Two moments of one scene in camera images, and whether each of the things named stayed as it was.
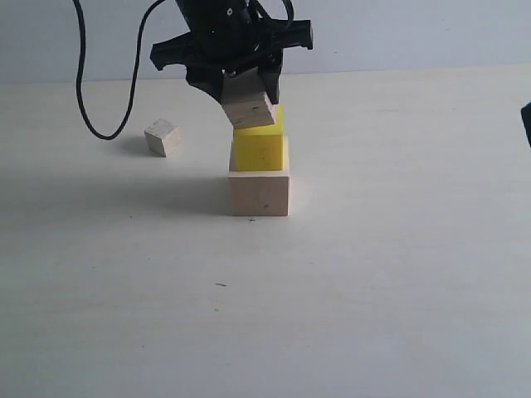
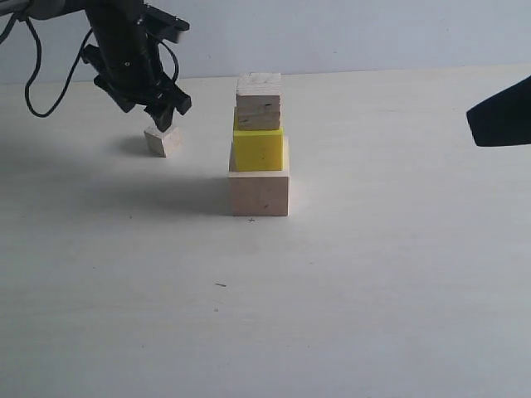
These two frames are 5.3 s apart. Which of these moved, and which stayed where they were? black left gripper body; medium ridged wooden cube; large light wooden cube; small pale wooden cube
Moved: black left gripper body; medium ridged wooden cube
Stayed: large light wooden cube; small pale wooden cube
